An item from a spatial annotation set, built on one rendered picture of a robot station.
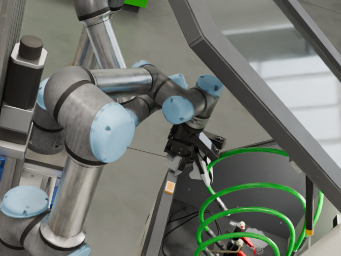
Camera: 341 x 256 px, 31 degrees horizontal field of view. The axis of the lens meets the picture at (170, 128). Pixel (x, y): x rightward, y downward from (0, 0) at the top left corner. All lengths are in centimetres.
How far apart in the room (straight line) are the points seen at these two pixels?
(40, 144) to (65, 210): 64
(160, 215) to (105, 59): 63
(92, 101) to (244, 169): 108
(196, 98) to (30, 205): 51
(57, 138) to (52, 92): 76
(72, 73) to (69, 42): 327
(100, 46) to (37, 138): 44
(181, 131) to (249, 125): 268
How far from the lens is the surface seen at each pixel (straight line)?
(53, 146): 207
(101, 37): 178
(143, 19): 522
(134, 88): 157
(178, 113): 159
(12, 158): 178
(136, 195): 354
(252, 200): 235
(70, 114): 129
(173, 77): 186
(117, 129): 126
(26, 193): 163
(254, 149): 184
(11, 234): 164
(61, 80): 132
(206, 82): 168
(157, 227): 209
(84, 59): 201
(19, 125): 174
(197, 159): 188
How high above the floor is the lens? 244
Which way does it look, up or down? 37 degrees down
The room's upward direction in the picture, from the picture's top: 22 degrees clockwise
